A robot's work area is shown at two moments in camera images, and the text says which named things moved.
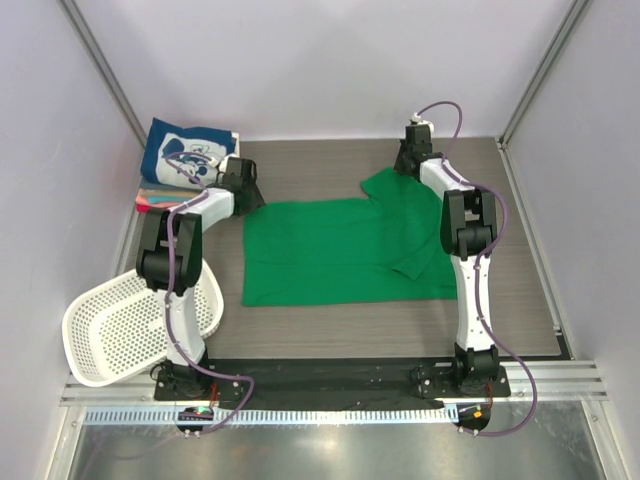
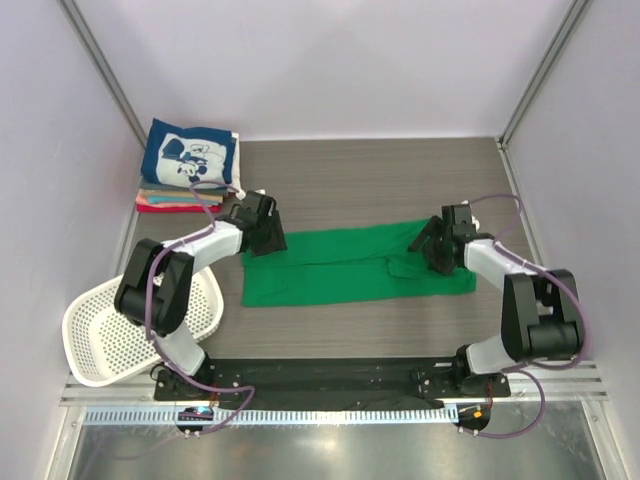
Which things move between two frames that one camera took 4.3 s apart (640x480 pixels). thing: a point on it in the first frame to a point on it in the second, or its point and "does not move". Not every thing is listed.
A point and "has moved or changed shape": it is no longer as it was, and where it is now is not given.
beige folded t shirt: (168, 192) does not move
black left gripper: (255, 199) to (276, 241)
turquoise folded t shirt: (167, 198) does not move
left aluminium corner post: (82, 27) does not move
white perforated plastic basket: (119, 328) does not move
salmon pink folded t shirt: (144, 200) does not move
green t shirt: (386, 247) has moved or changed shape
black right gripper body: (403, 153) to (436, 253)
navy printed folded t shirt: (165, 137) does not move
